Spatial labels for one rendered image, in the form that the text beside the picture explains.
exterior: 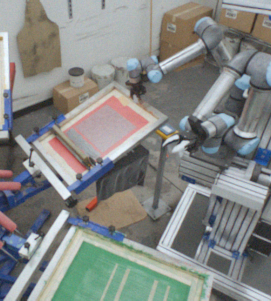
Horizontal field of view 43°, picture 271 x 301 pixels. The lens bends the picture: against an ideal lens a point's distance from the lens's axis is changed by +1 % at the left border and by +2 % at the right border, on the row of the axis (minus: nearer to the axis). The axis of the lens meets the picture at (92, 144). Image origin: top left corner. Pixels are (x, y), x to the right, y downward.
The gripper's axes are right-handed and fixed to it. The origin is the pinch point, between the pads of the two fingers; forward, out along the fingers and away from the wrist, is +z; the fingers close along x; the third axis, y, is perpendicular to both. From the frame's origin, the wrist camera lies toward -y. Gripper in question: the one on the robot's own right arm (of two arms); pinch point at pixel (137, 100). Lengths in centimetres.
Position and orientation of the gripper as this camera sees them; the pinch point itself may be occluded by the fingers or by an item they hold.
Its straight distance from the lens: 244.8
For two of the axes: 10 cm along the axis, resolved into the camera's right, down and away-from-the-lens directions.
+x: 7.8, -5.8, 2.2
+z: 2.5, 6.1, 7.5
